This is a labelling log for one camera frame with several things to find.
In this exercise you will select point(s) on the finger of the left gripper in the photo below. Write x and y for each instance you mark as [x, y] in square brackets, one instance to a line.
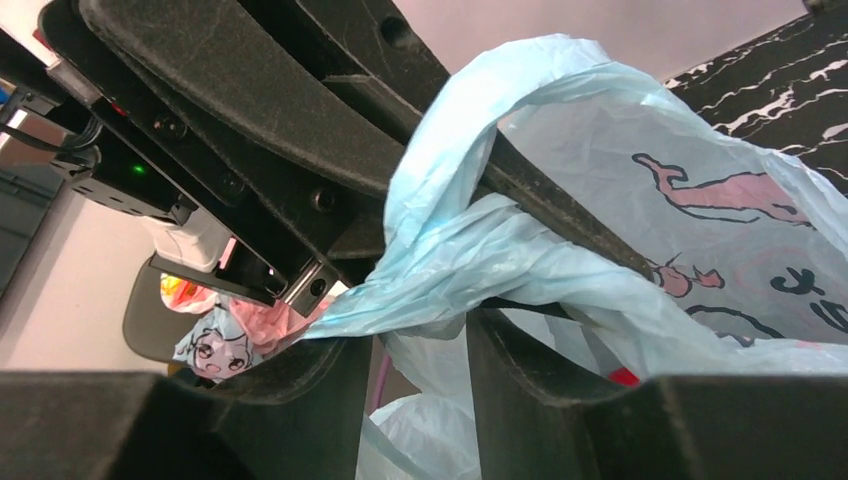
[509, 173]

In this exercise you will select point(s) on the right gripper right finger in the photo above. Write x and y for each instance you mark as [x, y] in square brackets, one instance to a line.
[540, 416]

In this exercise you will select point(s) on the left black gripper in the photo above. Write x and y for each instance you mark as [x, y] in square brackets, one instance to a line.
[283, 120]

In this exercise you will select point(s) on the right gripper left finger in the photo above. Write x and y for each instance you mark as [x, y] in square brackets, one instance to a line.
[297, 415]

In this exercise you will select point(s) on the light blue plastic bag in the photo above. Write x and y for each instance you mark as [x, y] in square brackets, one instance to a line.
[584, 280]

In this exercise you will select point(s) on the red bell pepper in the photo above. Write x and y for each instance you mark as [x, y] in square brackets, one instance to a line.
[624, 377]

